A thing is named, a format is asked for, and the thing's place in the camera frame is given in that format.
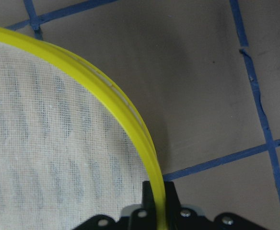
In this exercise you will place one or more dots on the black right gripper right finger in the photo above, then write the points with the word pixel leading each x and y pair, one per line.
pixel 177 216

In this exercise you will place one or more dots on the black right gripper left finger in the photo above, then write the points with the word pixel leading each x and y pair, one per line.
pixel 144 217

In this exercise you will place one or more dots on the yellow top steamer layer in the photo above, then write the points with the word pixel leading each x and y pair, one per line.
pixel 111 96

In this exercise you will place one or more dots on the white steamer cloth liner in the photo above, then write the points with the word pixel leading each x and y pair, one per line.
pixel 63 157

